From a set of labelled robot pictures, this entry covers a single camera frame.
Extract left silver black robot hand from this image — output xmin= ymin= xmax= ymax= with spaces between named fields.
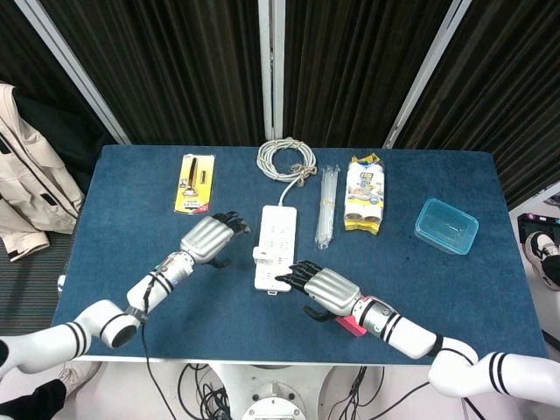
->
xmin=179 ymin=211 xmax=252 ymax=267

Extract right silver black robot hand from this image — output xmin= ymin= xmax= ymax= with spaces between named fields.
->
xmin=275 ymin=261 xmax=362 ymax=323

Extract white power strip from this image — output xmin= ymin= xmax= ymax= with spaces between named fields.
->
xmin=254 ymin=205 xmax=300 ymax=295

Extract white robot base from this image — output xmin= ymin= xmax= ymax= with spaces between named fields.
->
xmin=213 ymin=362 xmax=339 ymax=420

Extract pink foam block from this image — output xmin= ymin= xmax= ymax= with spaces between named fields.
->
xmin=335 ymin=315 xmax=367 ymax=339

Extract yellow razor blister package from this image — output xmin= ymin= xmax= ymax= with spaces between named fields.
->
xmin=173 ymin=153 xmax=216 ymax=215

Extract blue table cloth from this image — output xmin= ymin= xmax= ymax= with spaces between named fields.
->
xmin=51 ymin=144 xmax=550 ymax=367

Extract clear plastic straws bundle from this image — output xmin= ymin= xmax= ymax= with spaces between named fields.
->
xmin=313 ymin=164 xmax=342 ymax=252

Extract yellow packaged rolls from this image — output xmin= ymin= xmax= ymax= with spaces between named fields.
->
xmin=343 ymin=152 xmax=387 ymax=235

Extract brown twine tie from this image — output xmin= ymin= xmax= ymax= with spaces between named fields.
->
xmin=290 ymin=162 xmax=317 ymax=188

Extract blue clear plastic container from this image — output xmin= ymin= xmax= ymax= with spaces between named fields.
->
xmin=414 ymin=198 xmax=480 ymax=256

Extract beige jacket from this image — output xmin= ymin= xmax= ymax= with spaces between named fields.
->
xmin=0 ymin=82 xmax=87 ymax=263

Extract grey sneaker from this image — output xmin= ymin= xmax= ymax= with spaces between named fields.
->
xmin=55 ymin=360 xmax=102 ymax=396

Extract white black sneaker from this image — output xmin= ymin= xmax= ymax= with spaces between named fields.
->
xmin=524 ymin=231 xmax=560 ymax=292

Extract black trouser leg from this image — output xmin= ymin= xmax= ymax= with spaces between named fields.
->
xmin=0 ymin=379 xmax=67 ymax=420

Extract white coiled power cable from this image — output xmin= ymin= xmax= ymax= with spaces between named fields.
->
xmin=256 ymin=137 xmax=317 ymax=207

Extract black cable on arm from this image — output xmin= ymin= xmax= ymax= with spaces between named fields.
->
xmin=138 ymin=261 xmax=179 ymax=420

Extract black floor cables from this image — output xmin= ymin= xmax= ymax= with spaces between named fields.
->
xmin=177 ymin=362 xmax=438 ymax=420

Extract white partition post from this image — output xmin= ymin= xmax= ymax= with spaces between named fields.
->
xmin=382 ymin=0 xmax=466 ymax=150
xmin=15 ymin=0 xmax=132 ymax=145
xmin=257 ymin=0 xmax=285 ymax=144

